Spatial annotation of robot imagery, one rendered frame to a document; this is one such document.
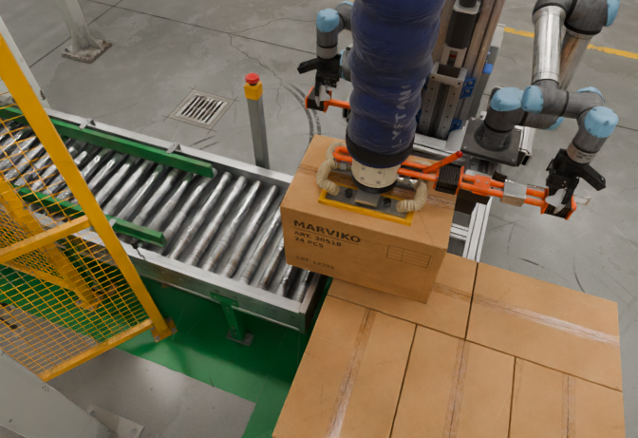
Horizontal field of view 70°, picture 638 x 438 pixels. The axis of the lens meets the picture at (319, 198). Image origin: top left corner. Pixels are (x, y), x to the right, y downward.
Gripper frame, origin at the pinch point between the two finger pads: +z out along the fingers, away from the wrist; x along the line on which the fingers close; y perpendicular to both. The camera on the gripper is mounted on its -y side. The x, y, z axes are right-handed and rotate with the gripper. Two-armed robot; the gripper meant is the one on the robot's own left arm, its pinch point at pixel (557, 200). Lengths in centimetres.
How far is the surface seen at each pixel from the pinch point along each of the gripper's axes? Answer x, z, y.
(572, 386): 29, 66, -31
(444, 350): 30, 66, 17
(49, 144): 44, -17, 152
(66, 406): 96, 67, 147
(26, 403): 102, 45, 147
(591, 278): -65, 120, -67
